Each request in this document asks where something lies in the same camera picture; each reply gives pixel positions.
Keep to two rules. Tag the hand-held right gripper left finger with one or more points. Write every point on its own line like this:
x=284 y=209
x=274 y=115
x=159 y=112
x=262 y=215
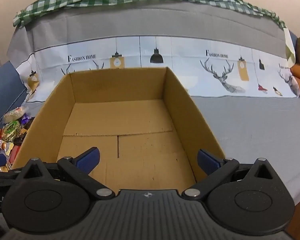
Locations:
x=90 y=158

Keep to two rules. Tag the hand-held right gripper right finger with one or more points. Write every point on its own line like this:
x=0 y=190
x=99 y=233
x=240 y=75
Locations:
x=207 y=161

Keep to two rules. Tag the round cracker packet green label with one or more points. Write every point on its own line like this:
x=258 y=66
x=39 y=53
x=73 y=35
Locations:
x=11 y=131

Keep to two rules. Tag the nougat packet with green label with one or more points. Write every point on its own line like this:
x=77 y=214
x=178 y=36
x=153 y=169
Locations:
x=15 y=112

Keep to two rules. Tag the brown cardboard box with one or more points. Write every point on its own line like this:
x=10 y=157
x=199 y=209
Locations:
x=130 y=120

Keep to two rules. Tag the grey printed bed sheet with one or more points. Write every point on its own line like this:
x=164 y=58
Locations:
x=252 y=130

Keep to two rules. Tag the dark blue cushion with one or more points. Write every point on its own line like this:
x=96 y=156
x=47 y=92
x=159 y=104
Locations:
x=5 y=87

